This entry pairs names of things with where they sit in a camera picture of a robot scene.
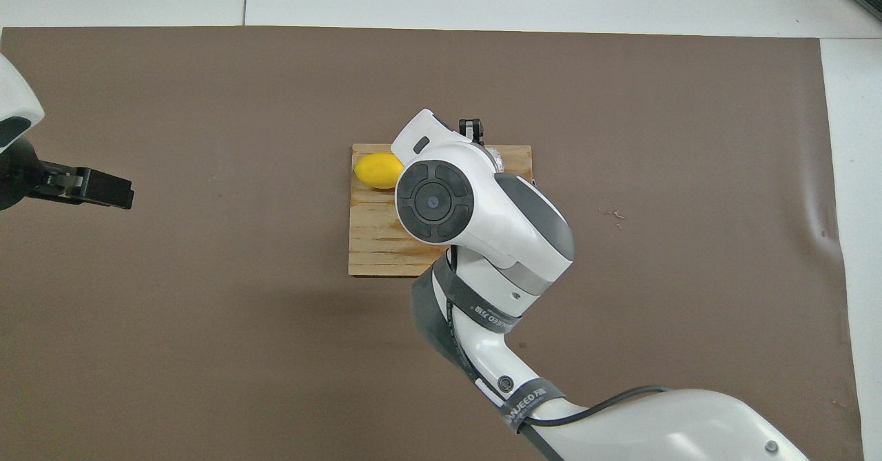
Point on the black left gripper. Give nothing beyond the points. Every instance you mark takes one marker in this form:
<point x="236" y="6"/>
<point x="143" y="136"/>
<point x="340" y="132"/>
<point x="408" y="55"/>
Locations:
<point x="21" y="175"/>

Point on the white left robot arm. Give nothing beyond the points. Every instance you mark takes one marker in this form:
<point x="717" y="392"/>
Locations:
<point x="14" y="96"/>

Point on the small pale crumbs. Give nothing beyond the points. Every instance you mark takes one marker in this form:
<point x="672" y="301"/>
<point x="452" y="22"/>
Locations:
<point x="613" y="214"/>

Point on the yellow lemon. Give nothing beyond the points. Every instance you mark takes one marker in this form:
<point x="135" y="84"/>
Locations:
<point x="375" y="171"/>

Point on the brown table mat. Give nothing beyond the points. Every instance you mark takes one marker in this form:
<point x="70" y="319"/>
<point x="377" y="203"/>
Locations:
<point x="207" y="344"/>

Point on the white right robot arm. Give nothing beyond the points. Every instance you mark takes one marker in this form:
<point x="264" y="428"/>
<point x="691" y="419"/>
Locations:
<point x="496" y="206"/>

